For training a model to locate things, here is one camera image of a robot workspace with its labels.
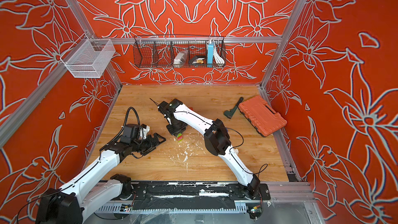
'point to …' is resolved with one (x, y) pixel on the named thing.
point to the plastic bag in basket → (180, 59)
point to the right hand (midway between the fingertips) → (174, 134)
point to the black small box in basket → (198, 59)
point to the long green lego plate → (180, 137)
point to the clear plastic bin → (86, 58)
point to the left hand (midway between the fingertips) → (161, 142)
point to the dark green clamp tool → (230, 113)
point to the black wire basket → (179, 51)
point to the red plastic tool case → (266, 120)
